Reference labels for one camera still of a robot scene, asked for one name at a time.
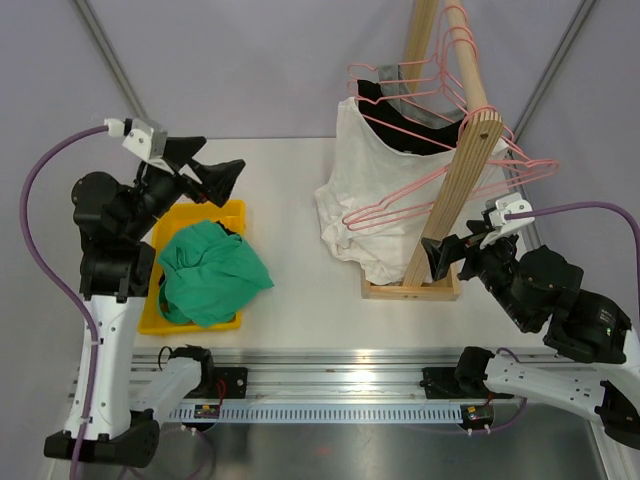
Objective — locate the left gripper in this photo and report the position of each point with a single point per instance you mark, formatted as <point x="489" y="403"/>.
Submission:
<point x="216" y="179"/>

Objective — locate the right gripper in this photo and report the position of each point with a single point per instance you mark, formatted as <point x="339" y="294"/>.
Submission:
<point x="440" y="252"/>

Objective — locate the white tank top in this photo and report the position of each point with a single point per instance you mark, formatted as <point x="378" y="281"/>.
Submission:
<point x="385" y="253"/>

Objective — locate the green tank top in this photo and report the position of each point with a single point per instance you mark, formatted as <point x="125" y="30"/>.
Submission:
<point x="210" y="270"/>

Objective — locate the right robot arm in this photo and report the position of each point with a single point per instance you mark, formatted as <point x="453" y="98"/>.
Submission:
<point x="541" y="293"/>

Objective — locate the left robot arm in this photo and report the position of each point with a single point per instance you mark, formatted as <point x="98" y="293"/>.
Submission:
<point x="106" y="424"/>

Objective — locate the wooden hanger rack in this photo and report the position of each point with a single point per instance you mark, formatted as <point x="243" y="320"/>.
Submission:
<point x="481" y="130"/>

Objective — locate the grey tank top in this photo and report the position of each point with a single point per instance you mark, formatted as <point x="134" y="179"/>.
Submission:
<point x="393" y="85"/>

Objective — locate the yellow plastic tray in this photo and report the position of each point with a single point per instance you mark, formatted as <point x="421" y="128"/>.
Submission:
<point x="182" y="215"/>

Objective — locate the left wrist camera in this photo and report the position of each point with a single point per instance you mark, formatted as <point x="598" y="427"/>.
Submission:
<point x="143" y="138"/>

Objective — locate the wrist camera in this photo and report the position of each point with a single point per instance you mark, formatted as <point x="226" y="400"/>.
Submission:
<point x="506" y="216"/>
<point x="143" y="138"/>

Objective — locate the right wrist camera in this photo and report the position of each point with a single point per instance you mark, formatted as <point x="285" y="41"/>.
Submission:
<point x="506" y="216"/>

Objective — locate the aluminium mounting rail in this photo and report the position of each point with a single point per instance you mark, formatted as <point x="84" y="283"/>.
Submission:
<point x="315" y="375"/>

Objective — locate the left aluminium frame post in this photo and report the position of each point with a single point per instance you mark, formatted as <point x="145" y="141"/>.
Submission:
<point x="97" y="34"/>

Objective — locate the aluminium frame post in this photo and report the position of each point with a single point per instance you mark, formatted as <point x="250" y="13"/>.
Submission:
<point x="579" y="19"/>
<point x="97" y="34"/>

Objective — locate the slotted cable duct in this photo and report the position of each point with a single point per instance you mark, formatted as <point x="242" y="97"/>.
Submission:
<point x="246" y="413"/>

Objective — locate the right aluminium frame post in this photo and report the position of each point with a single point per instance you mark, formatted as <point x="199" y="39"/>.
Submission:
<point x="579" y="19"/>

